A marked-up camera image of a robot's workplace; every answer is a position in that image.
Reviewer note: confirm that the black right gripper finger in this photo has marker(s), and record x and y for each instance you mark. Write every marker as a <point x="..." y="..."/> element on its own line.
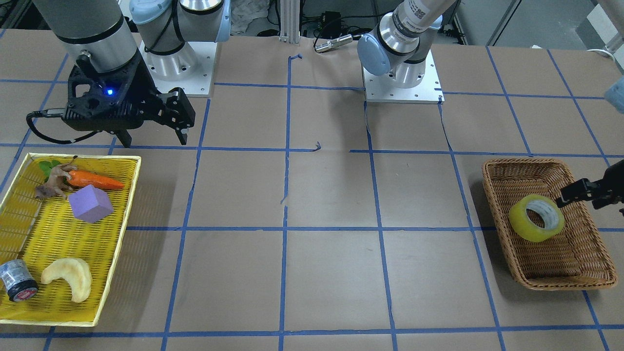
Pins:
<point x="124" y="137"/>
<point x="182" y="134"/>

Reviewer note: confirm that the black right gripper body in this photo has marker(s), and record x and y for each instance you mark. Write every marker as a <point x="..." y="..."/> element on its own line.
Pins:
<point x="144" y="84"/>

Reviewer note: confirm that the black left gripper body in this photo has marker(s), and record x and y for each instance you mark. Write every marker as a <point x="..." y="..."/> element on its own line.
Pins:
<point x="615" y="181"/>

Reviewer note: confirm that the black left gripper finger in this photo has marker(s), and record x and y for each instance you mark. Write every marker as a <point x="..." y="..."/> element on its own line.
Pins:
<point x="580" y="190"/>

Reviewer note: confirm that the yellow clear tape roll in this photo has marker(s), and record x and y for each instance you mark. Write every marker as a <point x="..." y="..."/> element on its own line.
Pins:
<point x="546" y="209"/>

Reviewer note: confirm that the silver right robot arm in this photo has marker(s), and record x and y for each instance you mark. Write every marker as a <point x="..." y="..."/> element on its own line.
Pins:
<point x="100" y="28"/>

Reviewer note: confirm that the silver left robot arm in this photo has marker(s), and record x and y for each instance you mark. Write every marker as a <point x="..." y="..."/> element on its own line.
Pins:
<point x="403" y="35"/>

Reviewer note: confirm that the orange toy carrot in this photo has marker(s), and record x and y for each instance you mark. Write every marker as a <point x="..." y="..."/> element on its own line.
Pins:
<point x="84" y="178"/>

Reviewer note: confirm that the purple foam cube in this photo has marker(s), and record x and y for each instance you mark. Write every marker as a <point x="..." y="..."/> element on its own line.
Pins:
<point x="90" y="204"/>

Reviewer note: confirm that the brown root toy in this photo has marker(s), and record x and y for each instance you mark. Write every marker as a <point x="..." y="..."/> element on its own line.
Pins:
<point x="58" y="181"/>

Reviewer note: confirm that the green leaf toy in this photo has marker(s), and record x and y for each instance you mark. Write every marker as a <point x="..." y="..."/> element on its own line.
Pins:
<point x="46" y="167"/>

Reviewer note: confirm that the yellow woven tray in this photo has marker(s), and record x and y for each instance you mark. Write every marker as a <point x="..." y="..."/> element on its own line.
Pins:
<point x="41" y="231"/>

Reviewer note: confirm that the beige croissant toy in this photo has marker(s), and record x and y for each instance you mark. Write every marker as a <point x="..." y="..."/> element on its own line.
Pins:
<point x="75" y="271"/>

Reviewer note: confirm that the black silver can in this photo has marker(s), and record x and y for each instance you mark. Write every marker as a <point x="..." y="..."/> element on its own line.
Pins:
<point x="18" y="281"/>

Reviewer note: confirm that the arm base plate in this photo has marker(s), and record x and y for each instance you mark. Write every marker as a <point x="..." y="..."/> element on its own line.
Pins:
<point x="191" y="69"/>
<point x="407" y="83"/>

